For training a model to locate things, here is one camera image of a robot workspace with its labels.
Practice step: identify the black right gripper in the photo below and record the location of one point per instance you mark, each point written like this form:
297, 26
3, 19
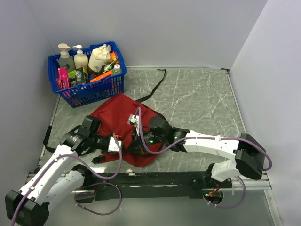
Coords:
136, 143

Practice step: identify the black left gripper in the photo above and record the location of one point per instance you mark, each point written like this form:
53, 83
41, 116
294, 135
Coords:
104, 150

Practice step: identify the red backpack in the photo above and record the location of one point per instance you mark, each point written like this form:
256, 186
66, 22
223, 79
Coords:
114, 114

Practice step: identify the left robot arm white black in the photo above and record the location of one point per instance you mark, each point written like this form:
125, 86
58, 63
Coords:
32, 203

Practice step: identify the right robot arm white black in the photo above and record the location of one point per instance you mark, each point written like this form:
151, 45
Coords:
244, 155

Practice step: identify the beige cloth bag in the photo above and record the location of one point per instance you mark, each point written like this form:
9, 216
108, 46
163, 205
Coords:
100, 56

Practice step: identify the dark green box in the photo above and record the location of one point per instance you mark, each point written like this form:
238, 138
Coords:
78, 77

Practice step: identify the pink box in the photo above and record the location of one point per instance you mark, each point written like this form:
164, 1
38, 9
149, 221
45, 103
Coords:
63, 79

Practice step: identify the green glass bottle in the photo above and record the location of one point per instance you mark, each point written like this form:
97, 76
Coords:
110, 66

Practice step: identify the cream pump bottle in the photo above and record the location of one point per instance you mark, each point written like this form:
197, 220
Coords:
80, 59

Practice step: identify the grey-green pump bottle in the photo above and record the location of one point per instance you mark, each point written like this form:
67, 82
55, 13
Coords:
65, 60

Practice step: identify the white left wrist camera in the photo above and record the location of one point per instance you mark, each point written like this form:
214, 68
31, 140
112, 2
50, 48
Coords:
114, 145

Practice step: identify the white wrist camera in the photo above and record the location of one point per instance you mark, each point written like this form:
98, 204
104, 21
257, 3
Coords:
133, 120
114, 145

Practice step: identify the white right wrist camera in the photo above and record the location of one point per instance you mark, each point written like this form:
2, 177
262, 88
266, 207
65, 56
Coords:
133, 120

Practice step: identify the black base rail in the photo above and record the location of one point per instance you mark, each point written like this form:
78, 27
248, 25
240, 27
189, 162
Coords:
149, 185

